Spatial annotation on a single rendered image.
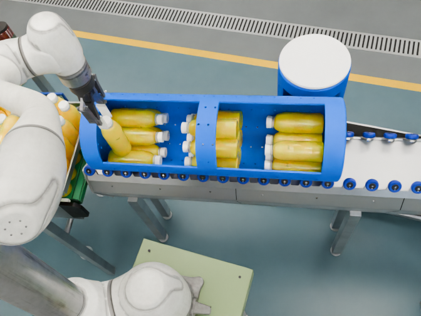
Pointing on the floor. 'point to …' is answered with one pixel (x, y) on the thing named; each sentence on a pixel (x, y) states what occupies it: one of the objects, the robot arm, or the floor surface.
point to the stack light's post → (43, 83)
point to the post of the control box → (53, 230)
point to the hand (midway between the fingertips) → (103, 116)
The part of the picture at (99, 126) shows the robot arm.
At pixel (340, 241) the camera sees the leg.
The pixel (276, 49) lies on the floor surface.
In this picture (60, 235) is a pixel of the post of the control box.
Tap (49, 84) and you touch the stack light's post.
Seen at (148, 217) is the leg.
